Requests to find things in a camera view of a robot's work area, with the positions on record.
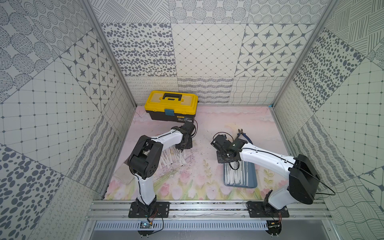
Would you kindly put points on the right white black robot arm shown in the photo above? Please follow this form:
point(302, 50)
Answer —
point(302, 177)

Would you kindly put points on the right controller board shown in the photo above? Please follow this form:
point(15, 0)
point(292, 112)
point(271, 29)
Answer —
point(274, 228)

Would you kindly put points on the blue plastic storage tray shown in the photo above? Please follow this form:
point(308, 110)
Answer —
point(240, 175)

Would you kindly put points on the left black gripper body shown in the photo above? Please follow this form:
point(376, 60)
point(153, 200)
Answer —
point(186, 143)

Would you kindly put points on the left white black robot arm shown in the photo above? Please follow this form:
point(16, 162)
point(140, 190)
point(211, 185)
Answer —
point(145, 157)

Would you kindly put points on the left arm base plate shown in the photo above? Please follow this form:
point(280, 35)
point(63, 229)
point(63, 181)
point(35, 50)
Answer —
point(140, 210)

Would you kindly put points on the aluminium mounting rail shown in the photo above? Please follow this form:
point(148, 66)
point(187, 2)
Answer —
point(205, 210)

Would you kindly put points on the left controller board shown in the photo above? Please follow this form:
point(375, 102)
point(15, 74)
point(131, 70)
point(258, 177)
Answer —
point(145, 226)

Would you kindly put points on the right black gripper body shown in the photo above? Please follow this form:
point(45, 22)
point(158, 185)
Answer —
point(221, 157)

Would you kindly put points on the pink floral table mat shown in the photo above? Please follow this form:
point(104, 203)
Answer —
point(195, 174)

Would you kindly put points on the blue handled pliers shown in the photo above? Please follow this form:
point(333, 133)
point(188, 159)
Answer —
point(243, 135)

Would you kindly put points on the controller board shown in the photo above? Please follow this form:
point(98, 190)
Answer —
point(145, 226)
point(274, 228)

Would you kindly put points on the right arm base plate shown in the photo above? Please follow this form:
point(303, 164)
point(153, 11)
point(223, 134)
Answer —
point(259, 210)

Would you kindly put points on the yellow black toolbox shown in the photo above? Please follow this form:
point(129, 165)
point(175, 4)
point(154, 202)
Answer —
point(172, 106)

